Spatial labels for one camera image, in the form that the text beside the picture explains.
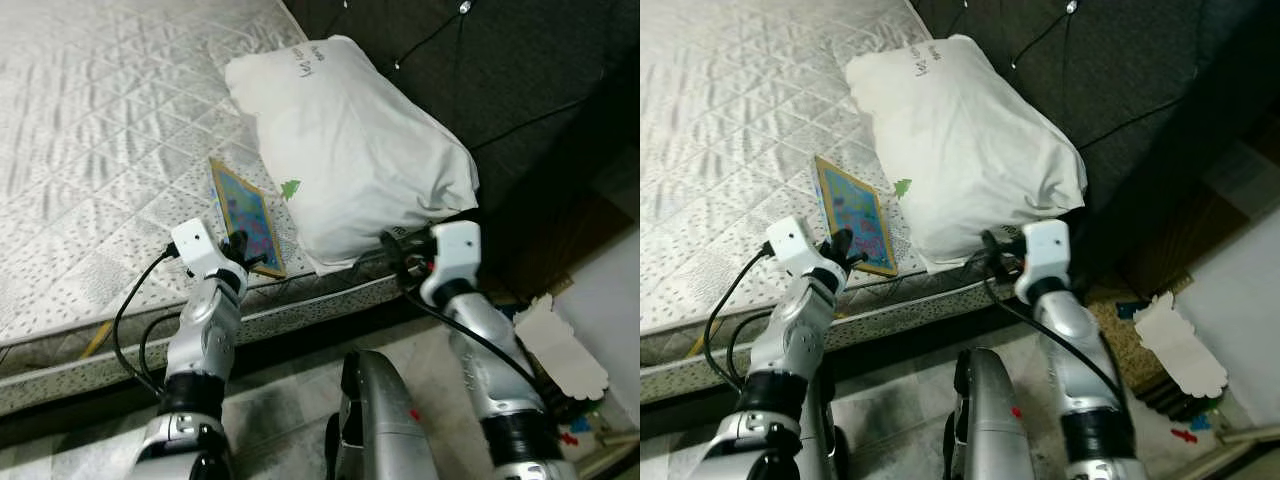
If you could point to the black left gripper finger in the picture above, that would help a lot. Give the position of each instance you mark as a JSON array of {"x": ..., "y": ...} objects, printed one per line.
[
  {"x": 239, "y": 246},
  {"x": 843, "y": 244}
]

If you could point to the blue yellow picture book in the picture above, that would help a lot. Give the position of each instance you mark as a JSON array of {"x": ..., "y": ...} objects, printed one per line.
[
  {"x": 245, "y": 205},
  {"x": 850, "y": 205}
]

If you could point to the white pillow with writing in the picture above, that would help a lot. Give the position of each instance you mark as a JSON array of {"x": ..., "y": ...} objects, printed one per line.
[
  {"x": 360, "y": 160},
  {"x": 970, "y": 150}
]

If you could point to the small green tree cutout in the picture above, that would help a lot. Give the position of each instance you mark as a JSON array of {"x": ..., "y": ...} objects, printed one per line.
[
  {"x": 291, "y": 191},
  {"x": 903, "y": 188}
]

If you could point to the white quilted mattress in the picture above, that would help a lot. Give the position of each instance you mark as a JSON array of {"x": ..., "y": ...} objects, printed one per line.
[
  {"x": 730, "y": 150},
  {"x": 100, "y": 150}
]

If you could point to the white torn paper sheet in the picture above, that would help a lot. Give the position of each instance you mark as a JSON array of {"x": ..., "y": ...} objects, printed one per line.
[
  {"x": 560, "y": 350},
  {"x": 1180, "y": 350}
]

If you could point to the grey robot right leg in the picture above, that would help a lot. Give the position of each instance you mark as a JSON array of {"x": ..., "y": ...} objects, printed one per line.
[
  {"x": 380, "y": 430},
  {"x": 990, "y": 430}
]

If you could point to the brown cardboard sheet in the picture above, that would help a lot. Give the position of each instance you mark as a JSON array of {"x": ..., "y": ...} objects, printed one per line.
[{"x": 1190, "y": 230}]

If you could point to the black ribbed object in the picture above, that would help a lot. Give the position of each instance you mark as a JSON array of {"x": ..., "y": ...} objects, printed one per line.
[
  {"x": 1190, "y": 405},
  {"x": 580, "y": 405}
]

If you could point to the dark tufted bed headboard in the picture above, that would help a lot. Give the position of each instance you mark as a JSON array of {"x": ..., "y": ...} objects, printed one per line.
[
  {"x": 540, "y": 80},
  {"x": 1150, "y": 80}
]

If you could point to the small red toy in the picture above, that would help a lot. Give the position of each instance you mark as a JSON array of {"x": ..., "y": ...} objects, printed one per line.
[
  {"x": 1184, "y": 436},
  {"x": 570, "y": 438}
]

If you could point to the small blue toy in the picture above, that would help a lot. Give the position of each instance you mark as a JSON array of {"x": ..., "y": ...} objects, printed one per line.
[{"x": 1203, "y": 422}]

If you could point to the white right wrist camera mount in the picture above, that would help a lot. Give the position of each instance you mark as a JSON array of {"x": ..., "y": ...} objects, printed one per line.
[
  {"x": 1045, "y": 255},
  {"x": 457, "y": 255}
]

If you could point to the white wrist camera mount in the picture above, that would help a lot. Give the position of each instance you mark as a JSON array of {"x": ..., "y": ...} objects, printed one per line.
[
  {"x": 1045, "y": 255},
  {"x": 195, "y": 245},
  {"x": 457, "y": 255},
  {"x": 793, "y": 243}
]

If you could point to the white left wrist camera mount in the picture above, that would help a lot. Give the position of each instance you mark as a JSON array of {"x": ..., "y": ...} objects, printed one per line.
[
  {"x": 195, "y": 245},
  {"x": 793, "y": 243}
]

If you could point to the black bed frame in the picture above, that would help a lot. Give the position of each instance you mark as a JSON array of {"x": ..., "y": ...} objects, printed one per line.
[
  {"x": 300, "y": 345},
  {"x": 900, "y": 342}
]

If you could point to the light wood wardrobe frame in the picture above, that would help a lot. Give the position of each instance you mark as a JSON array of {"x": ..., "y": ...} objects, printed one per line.
[{"x": 1250, "y": 435}]

